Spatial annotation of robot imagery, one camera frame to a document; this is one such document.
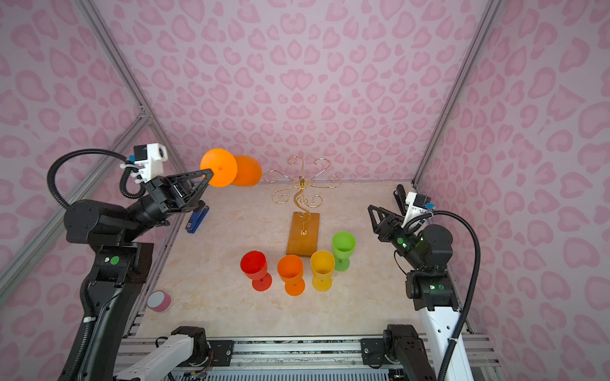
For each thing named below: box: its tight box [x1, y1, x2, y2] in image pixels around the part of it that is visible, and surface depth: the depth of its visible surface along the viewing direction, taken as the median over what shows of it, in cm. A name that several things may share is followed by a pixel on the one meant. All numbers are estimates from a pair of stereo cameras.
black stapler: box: [393, 184, 410, 216], surface depth 115 cm
